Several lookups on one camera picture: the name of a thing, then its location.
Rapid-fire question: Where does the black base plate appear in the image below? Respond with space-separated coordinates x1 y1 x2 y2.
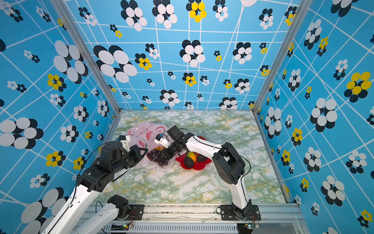
116 204 145 221
219 204 262 221

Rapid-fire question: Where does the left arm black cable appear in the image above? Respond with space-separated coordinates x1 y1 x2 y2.
74 141 117 205

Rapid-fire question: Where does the dark avocado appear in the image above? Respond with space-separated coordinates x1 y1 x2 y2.
196 155 208 163
183 157 195 170

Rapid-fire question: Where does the dark avocado front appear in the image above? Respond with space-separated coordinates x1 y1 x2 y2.
183 157 195 170

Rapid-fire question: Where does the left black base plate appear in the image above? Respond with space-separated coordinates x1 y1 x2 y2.
116 204 145 221

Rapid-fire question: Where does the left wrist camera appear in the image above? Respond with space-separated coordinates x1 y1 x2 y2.
118 135 131 152

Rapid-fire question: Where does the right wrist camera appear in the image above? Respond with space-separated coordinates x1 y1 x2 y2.
154 134 170 148

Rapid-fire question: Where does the aluminium corner post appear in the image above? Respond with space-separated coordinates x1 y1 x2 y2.
253 0 313 114
51 1 121 115

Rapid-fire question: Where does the pink translucent plastic bag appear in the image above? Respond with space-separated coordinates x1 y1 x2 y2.
122 122 173 169

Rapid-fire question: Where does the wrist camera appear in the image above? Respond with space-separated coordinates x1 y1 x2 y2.
118 135 131 152
154 134 170 148

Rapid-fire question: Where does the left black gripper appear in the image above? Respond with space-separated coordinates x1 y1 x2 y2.
112 144 149 174

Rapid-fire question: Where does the right aluminium corner post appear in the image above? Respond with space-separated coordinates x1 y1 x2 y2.
253 0 313 114

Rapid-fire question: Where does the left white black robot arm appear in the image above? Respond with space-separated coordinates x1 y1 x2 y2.
43 140 148 234

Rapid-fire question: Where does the red flower-shaped plate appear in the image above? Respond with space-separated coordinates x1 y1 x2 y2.
174 142 212 171

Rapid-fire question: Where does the dark purple grape bunch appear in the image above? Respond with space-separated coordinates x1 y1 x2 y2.
147 149 168 167

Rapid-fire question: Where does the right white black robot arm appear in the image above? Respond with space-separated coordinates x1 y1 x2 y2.
154 133 252 220

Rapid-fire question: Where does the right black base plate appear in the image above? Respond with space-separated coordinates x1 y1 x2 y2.
219 204 262 221

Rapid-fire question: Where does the left aluminium corner post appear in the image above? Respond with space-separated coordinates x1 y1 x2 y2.
51 1 121 115

